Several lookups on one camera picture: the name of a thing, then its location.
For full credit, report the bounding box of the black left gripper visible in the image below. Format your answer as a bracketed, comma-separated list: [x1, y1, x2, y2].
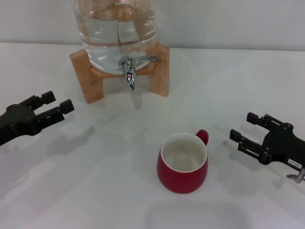
[0, 91, 75, 146]

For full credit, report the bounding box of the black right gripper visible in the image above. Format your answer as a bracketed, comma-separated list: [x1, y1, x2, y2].
[229, 113, 305, 170]

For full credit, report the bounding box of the chrome faucet with lever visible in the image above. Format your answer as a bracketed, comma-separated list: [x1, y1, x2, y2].
[117, 55, 158, 92]

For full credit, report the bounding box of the red ceramic cup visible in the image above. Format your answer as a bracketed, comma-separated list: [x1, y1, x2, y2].
[156, 129, 210, 192]

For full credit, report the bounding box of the wooden dispenser stand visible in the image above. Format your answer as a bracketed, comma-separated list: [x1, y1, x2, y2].
[69, 42, 170, 104]

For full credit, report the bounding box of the glass water dispenser jar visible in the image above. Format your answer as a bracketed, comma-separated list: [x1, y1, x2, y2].
[71, 0, 159, 74]

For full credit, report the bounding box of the right gripper cable with plug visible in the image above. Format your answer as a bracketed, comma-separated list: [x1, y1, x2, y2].
[287, 167, 305, 184]

